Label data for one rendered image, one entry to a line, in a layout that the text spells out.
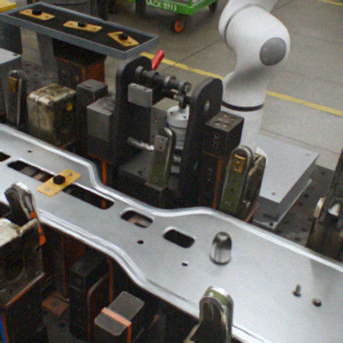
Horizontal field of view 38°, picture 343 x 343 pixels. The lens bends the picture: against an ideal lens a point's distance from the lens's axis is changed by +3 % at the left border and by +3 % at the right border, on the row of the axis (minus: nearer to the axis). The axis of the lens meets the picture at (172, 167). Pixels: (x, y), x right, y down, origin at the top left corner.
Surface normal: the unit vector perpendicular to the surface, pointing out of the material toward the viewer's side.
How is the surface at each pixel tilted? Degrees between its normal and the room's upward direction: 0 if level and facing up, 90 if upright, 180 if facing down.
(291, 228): 0
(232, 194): 78
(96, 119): 90
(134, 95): 90
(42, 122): 90
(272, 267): 0
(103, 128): 90
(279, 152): 1
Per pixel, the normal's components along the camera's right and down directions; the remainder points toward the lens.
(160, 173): -0.50, 0.26
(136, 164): 0.07, -0.83
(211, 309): -0.53, 0.60
